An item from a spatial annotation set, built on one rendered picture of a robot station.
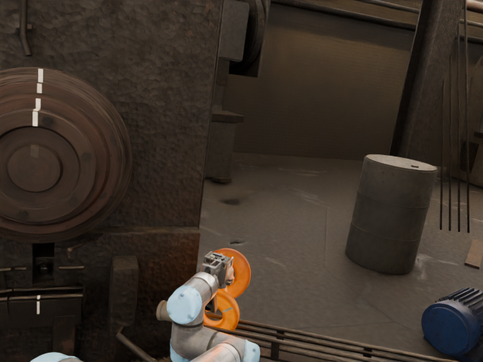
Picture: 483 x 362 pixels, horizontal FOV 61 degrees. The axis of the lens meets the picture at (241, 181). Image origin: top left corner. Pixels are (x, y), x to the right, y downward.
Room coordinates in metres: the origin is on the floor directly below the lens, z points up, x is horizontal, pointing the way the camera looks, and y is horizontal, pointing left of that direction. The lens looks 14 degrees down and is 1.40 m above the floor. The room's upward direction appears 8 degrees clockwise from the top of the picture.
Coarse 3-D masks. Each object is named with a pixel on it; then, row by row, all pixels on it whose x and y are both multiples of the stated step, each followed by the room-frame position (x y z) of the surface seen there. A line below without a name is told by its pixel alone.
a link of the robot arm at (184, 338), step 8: (176, 328) 0.85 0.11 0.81; (184, 328) 0.84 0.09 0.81; (192, 328) 0.85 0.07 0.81; (200, 328) 0.86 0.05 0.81; (208, 328) 0.87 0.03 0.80; (176, 336) 0.85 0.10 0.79; (184, 336) 0.84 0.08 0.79; (192, 336) 0.84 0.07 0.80; (200, 336) 0.84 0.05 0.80; (208, 336) 0.84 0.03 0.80; (176, 344) 0.84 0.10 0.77; (184, 344) 0.84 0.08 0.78; (192, 344) 0.83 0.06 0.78; (200, 344) 0.83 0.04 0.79; (176, 352) 0.84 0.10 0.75; (184, 352) 0.84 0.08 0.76; (192, 352) 0.83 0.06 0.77; (200, 352) 0.82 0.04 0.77; (176, 360) 0.84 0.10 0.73; (184, 360) 0.83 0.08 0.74
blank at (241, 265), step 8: (240, 256) 1.17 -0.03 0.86; (240, 264) 1.16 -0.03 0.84; (248, 264) 1.16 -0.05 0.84; (240, 272) 1.15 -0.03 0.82; (248, 272) 1.15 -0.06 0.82; (240, 280) 1.14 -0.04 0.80; (248, 280) 1.14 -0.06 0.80; (224, 288) 1.14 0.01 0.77; (232, 288) 1.14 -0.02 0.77; (240, 288) 1.13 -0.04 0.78; (232, 296) 1.13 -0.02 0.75
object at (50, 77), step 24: (0, 72) 1.01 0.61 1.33; (24, 72) 1.03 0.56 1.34; (48, 72) 1.05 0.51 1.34; (96, 96) 1.09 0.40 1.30; (120, 120) 1.11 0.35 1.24; (120, 144) 1.11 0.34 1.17; (120, 168) 1.11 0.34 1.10; (120, 192) 1.11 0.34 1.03; (96, 216) 1.09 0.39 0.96; (24, 240) 1.03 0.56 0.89; (48, 240) 1.05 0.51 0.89
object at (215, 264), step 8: (208, 256) 1.06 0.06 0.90; (216, 256) 1.06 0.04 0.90; (224, 256) 1.08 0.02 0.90; (208, 264) 1.03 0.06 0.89; (216, 264) 1.04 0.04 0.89; (224, 264) 1.04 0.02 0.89; (208, 272) 1.00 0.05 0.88; (216, 272) 1.00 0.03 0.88; (224, 272) 1.03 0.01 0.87; (216, 280) 0.98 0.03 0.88; (224, 280) 1.03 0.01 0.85
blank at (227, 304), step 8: (224, 296) 1.07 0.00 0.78; (224, 304) 1.07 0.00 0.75; (232, 304) 1.07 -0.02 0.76; (224, 312) 1.07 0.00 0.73; (232, 312) 1.07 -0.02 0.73; (208, 320) 1.10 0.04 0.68; (224, 320) 1.07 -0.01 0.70; (232, 320) 1.07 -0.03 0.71; (224, 328) 1.07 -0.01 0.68; (232, 328) 1.06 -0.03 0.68
